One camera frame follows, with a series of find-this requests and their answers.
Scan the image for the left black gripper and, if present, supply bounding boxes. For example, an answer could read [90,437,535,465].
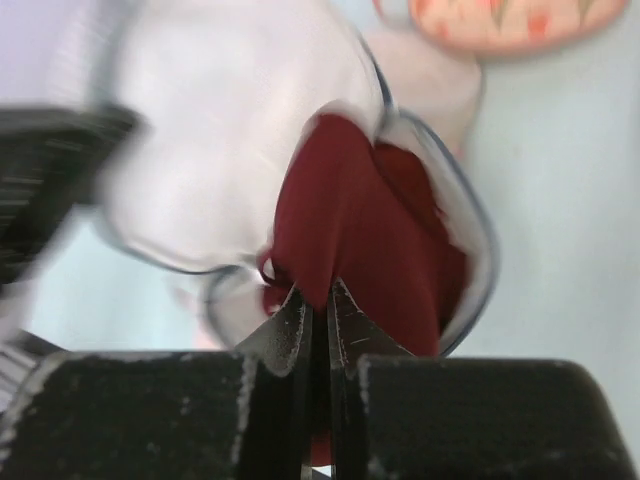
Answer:
[1,104,140,288]

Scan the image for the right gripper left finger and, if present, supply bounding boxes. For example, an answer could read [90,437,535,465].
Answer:
[1,291,313,479]

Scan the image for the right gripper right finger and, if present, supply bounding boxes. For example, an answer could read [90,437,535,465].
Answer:
[327,283,635,480]

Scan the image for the grey trimmed mesh laundry bag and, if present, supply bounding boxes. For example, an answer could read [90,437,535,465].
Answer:
[53,1,497,355]

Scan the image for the red bra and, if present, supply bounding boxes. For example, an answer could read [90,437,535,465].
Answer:
[259,113,469,356]

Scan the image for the pink mesh bag middle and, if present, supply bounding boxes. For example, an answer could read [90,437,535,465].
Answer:
[364,28,483,157]

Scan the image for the floral orange laundry bag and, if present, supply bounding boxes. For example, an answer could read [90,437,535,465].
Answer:
[373,0,628,55]

